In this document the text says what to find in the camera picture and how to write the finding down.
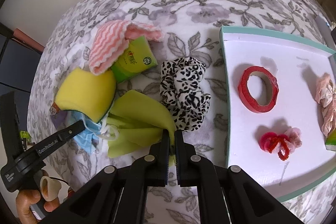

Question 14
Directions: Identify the blue face mask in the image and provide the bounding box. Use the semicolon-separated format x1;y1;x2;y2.
65;110;119;154

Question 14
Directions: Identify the purple cartoon wipes packet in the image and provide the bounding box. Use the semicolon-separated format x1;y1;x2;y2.
50;102;67;129

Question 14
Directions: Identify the lime green cloth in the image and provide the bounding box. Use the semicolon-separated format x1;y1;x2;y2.
106;90;176;158

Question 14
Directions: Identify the yellow sponge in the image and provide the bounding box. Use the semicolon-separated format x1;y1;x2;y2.
55;68;117;123

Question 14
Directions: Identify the leopard print scrunchie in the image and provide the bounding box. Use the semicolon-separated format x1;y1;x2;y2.
160;57;211;132

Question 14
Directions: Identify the pink white striped cloth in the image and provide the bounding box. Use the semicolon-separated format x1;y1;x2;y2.
89;20;165;75

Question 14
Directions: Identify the red pink pipe-cleaner flower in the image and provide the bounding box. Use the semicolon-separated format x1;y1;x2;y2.
259;127;302;161

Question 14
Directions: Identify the red tape roll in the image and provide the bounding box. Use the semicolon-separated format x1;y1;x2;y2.
238;66;279;113

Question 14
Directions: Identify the teal white tray box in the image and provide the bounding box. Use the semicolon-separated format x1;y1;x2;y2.
220;27;335;202

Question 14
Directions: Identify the pink floral scrunchie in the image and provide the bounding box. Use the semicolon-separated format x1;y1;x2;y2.
315;73;335;137

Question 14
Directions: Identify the green tissue pack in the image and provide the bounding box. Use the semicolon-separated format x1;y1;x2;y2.
325;130;336;151
111;36;158;84

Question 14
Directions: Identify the person's left hand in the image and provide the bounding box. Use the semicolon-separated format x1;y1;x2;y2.
15;169;63;224

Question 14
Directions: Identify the grey floral blanket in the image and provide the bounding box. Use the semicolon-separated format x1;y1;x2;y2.
26;0;336;224

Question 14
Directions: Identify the dark cabinet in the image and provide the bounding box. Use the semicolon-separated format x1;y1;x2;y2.
1;24;45;131

